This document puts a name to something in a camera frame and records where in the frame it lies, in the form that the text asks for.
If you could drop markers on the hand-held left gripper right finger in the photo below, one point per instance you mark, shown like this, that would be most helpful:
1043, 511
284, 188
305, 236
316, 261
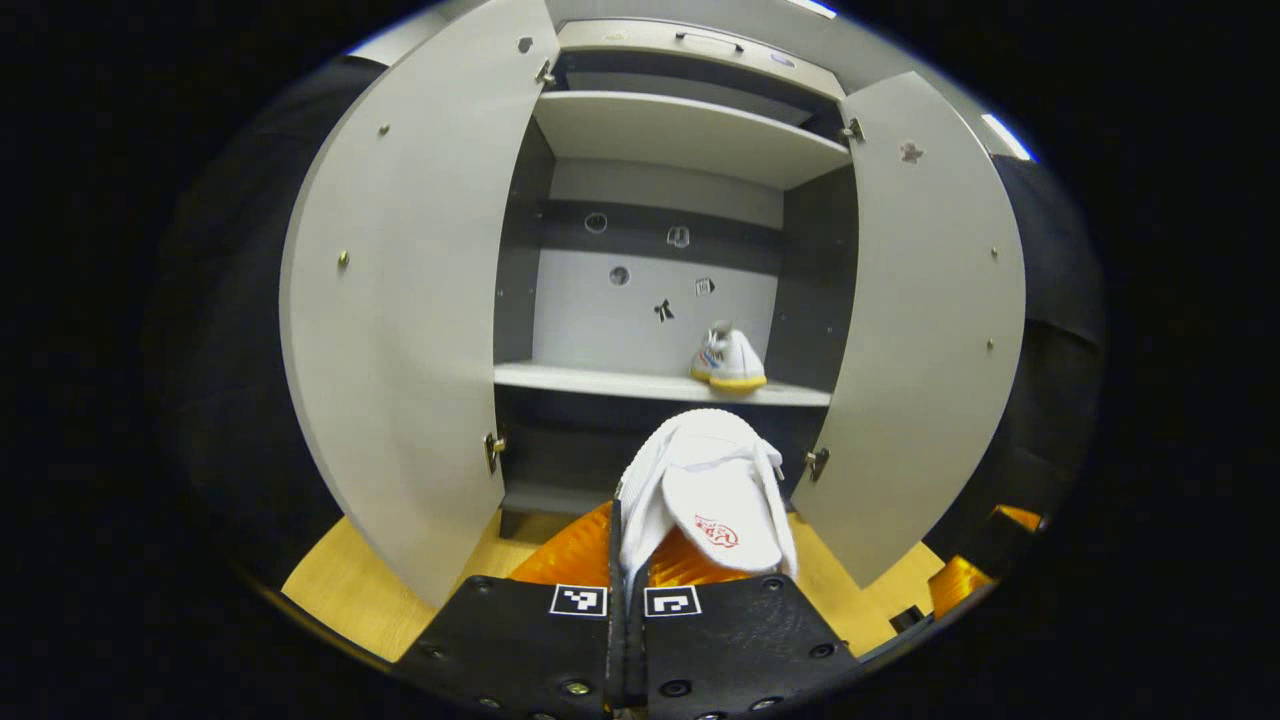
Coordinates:
730, 640

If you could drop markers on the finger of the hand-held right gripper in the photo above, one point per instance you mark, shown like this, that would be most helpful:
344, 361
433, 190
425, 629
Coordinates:
1018, 517
958, 585

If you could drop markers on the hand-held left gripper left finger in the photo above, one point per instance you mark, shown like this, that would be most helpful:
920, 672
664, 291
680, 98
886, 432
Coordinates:
520, 640

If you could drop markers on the white shoe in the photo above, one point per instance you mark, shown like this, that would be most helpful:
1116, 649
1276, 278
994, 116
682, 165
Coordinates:
735, 362
715, 490

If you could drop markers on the grey shoe cabinet door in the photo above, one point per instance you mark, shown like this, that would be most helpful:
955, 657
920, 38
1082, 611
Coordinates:
400, 330
920, 330

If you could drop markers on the grey shoe cabinet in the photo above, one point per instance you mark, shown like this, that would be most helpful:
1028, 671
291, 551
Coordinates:
650, 310

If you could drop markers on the white cabinet shelf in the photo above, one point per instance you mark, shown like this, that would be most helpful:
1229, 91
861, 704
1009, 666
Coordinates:
600, 380
680, 135

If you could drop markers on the grey cabinet drawer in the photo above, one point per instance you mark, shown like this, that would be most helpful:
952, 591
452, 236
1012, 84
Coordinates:
640, 48

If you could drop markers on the black backdrop cloth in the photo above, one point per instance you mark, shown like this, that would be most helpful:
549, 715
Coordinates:
1050, 260

